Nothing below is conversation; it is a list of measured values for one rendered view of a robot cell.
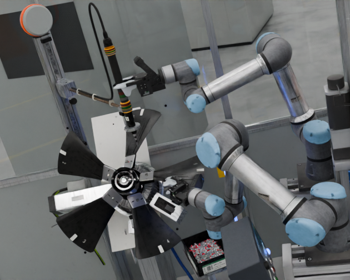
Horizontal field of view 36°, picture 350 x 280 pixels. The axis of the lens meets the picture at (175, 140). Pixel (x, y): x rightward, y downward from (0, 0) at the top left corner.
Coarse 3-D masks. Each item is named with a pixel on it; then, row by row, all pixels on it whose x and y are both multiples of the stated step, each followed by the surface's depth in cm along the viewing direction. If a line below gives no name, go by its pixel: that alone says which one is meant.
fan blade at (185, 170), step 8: (192, 160) 249; (168, 168) 247; (176, 168) 245; (184, 168) 244; (192, 168) 243; (200, 168) 243; (160, 176) 240; (168, 176) 240; (184, 176) 239; (192, 176) 239
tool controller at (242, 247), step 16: (240, 224) 184; (224, 240) 181; (240, 240) 177; (256, 240) 176; (224, 256) 175; (240, 256) 170; (256, 256) 166; (240, 272) 164; (256, 272) 165; (272, 272) 177
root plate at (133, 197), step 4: (128, 196) 241; (132, 196) 242; (136, 196) 244; (140, 196) 245; (128, 200) 240; (132, 200) 241; (140, 200) 244; (144, 200) 245; (132, 204) 240; (136, 204) 241; (140, 204) 242
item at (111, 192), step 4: (112, 188) 243; (108, 192) 242; (112, 192) 243; (116, 192) 244; (104, 196) 242; (108, 196) 243; (112, 196) 244; (116, 196) 245; (120, 196) 246; (104, 200) 242; (108, 200) 244; (112, 200) 245; (116, 200) 246; (120, 200) 246; (112, 204) 245; (116, 204) 246
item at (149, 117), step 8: (136, 112) 255; (144, 112) 252; (152, 112) 249; (160, 112) 247; (136, 120) 253; (144, 120) 249; (152, 120) 246; (144, 128) 247; (128, 136) 254; (136, 136) 248; (144, 136) 245; (128, 144) 252; (136, 144) 246; (128, 152) 249; (136, 152) 244
